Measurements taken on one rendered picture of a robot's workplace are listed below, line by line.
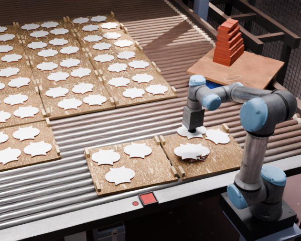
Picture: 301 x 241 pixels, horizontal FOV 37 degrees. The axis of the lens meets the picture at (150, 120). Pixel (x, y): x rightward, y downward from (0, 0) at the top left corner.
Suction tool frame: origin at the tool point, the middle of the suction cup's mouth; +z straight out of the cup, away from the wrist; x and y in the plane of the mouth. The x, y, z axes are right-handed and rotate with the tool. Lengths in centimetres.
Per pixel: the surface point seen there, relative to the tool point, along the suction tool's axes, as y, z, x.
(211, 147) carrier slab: -17.3, 18.4, -3.4
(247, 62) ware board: -84, 8, -59
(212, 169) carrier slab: -7.2, 18.3, 11.8
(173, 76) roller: -41, 21, -83
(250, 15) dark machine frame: -147, 12, -132
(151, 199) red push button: 30.9, 19.0, 15.4
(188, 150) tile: -0.8, 14.2, -2.6
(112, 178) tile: 42.1, 17.3, -4.0
